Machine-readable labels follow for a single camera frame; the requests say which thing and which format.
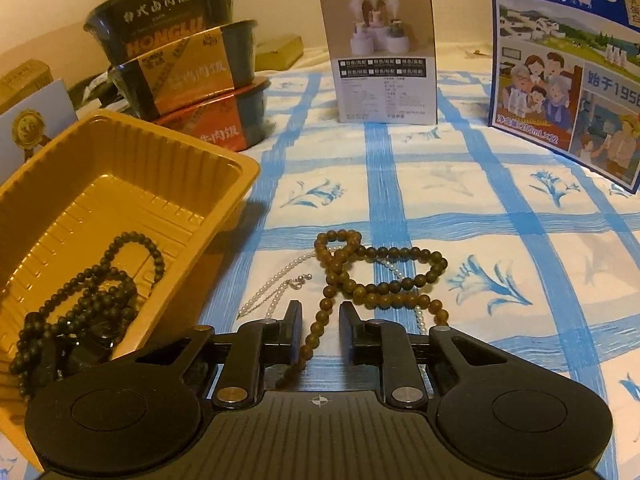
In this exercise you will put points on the light blue milk carton box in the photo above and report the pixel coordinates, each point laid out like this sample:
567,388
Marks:
31,124

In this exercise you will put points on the brown cardboard box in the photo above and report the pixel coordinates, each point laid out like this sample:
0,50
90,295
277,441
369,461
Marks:
22,82

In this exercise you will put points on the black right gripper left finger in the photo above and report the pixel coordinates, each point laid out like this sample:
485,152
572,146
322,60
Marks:
246,353

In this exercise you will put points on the small white humidifier box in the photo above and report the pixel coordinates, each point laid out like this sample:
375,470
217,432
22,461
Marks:
383,60

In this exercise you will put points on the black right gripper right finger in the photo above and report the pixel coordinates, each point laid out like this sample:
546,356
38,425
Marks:
386,346

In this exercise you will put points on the golden plastic tray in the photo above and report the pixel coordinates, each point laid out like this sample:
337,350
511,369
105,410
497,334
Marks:
104,176

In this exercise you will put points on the blue checked bed sheet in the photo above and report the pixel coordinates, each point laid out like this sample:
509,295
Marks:
514,271

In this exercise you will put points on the middle orange-label rice bowl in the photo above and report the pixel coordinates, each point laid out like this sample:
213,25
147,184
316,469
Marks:
189,70

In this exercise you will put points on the dark blue milk carton box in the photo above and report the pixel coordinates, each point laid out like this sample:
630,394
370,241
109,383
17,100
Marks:
566,76

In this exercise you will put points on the top black rice bowl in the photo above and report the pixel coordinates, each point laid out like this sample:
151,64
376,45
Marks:
126,29

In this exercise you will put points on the bottom red-label rice bowl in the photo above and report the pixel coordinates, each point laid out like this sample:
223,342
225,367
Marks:
234,120

